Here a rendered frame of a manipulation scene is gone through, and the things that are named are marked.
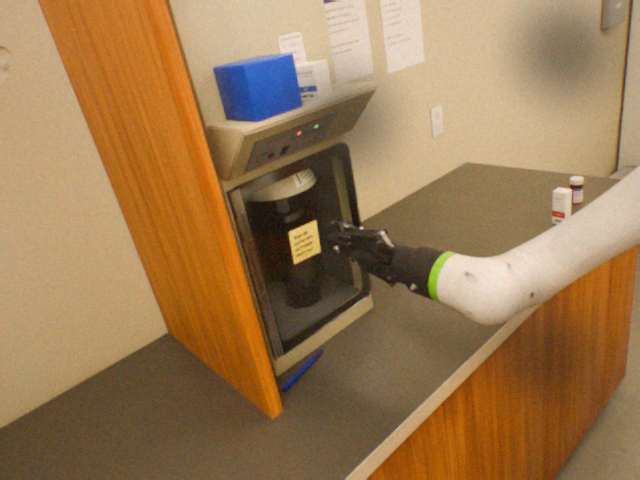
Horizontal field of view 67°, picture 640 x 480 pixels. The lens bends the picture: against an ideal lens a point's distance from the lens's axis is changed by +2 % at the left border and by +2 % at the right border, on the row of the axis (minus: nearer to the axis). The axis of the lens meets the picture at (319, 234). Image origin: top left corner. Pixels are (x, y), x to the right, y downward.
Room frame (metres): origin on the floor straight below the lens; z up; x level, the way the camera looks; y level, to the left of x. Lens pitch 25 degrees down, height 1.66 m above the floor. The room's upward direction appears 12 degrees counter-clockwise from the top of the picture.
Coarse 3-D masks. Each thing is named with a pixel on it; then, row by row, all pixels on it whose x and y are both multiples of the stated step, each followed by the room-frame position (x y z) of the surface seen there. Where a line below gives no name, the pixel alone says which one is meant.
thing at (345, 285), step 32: (320, 160) 0.98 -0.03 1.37; (256, 192) 0.88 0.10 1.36; (288, 192) 0.92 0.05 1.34; (320, 192) 0.97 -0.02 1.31; (352, 192) 1.02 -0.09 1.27; (256, 224) 0.87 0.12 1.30; (288, 224) 0.91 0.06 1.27; (320, 224) 0.96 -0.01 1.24; (352, 224) 1.01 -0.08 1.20; (288, 256) 0.90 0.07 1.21; (320, 256) 0.95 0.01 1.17; (288, 288) 0.89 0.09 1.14; (320, 288) 0.94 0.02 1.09; (352, 288) 0.99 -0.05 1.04; (288, 320) 0.88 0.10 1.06; (320, 320) 0.93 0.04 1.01
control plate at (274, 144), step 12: (324, 120) 0.90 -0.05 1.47; (288, 132) 0.85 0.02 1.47; (312, 132) 0.91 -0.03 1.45; (324, 132) 0.94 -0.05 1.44; (264, 144) 0.82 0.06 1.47; (276, 144) 0.85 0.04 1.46; (288, 144) 0.88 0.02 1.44; (300, 144) 0.91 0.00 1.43; (312, 144) 0.94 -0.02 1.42; (252, 156) 0.82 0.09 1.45; (264, 156) 0.85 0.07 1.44; (276, 156) 0.88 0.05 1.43; (252, 168) 0.86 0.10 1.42
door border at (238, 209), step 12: (240, 192) 0.86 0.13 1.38; (240, 204) 0.86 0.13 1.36; (240, 216) 0.85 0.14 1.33; (252, 240) 0.86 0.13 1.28; (252, 252) 0.86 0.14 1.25; (252, 264) 0.85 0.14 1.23; (264, 288) 0.86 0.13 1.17; (264, 300) 0.85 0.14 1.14; (264, 324) 0.85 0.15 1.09; (276, 336) 0.86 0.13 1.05; (276, 348) 0.85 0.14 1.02
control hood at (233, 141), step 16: (336, 96) 0.89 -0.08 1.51; (352, 96) 0.91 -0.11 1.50; (368, 96) 0.96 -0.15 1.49; (288, 112) 0.83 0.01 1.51; (304, 112) 0.84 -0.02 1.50; (320, 112) 0.87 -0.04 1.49; (336, 112) 0.92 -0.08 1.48; (352, 112) 0.96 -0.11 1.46; (208, 128) 0.85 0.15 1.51; (224, 128) 0.81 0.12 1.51; (240, 128) 0.77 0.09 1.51; (256, 128) 0.78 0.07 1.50; (272, 128) 0.81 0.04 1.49; (288, 128) 0.84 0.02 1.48; (336, 128) 0.97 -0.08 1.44; (352, 128) 1.02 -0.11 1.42; (224, 144) 0.82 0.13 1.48; (240, 144) 0.78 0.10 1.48; (224, 160) 0.83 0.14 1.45; (240, 160) 0.81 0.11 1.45; (224, 176) 0.84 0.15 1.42; (240, 176) 0.85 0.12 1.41
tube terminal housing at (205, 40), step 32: (192, 0) 0.88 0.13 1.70; (224, 0) 0.91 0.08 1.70; (256, 0) 0.95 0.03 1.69; (288, 0) 0.99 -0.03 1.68; (320, 0) 1.04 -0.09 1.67; (192, 32) 0.87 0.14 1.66; (224, 32) 0.90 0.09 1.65; (256, 32) 0.94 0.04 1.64; (288, 32) 0.99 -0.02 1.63; (320, 32) 1.03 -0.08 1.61; (192, 64) 0.86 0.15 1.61; (288, 160) 0.95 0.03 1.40; (224, 192) 0.86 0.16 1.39; (352, 320) 1.00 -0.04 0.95; (288, 352) 0.88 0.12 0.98
